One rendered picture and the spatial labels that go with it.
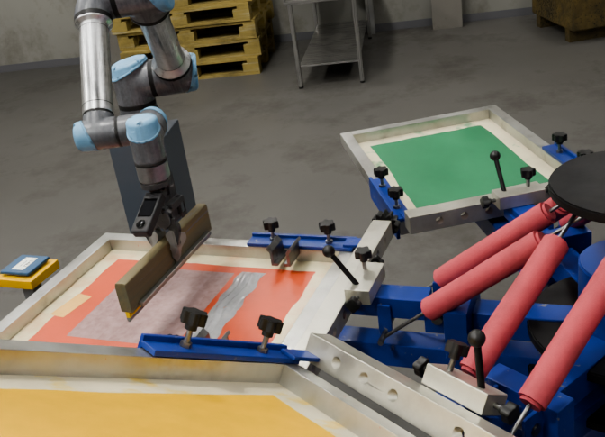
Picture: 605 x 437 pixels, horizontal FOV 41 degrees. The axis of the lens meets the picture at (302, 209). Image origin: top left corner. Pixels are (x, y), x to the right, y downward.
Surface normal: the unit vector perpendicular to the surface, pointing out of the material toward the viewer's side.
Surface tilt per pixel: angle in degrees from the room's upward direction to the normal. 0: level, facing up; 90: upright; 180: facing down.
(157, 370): 90
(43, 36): 90
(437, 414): 58
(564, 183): 0
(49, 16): 90
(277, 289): 0
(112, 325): 0
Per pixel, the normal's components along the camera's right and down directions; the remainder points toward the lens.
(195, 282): -0.14, -0.90
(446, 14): -0.11, 0.44
